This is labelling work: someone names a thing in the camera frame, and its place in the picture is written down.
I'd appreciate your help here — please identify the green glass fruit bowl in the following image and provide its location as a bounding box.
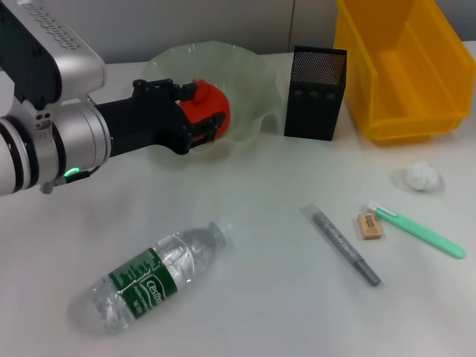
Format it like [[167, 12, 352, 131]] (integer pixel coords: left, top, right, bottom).
[[143, 39, 282, 163]]

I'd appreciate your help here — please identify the white paper ball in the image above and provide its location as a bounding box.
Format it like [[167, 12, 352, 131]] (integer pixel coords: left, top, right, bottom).
[[405, 159, 440, 191]]

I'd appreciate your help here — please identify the clear water bottle green label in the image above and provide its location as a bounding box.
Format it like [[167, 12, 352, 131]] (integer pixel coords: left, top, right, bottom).
[[88, 218, 232, 335]]

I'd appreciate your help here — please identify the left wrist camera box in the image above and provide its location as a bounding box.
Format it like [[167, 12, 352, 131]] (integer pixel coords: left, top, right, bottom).
[[0, 0, 107, 105]]

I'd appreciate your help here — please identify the tan rectangular eraser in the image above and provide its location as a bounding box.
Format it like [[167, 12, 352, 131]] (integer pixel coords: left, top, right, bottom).
[[356, 212, 384, 241]]

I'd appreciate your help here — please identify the black mesh pen holder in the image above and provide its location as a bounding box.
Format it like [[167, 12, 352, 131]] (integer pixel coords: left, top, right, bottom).
[[284, 45, 349, 141]]

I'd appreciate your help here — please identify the grey glitter pen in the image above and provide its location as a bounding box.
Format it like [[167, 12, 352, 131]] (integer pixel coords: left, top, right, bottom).
[[300, 203, 382, 287]]

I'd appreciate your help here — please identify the yellow plastic storage bin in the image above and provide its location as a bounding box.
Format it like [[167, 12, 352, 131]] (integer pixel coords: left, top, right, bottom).
[[333, 0, 476, 147]]

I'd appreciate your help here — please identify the red tomato-shaped object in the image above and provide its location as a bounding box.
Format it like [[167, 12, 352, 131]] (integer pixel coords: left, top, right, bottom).
[[177, 78, 231, 144]]

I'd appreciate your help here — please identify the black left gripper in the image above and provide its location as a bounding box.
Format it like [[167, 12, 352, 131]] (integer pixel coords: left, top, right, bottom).
[[92, 78, 228, 155]]

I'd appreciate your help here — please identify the mint green retractable pen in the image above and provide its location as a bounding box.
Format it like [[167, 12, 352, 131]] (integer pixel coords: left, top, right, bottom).
[[367, 201, 466, 260]]

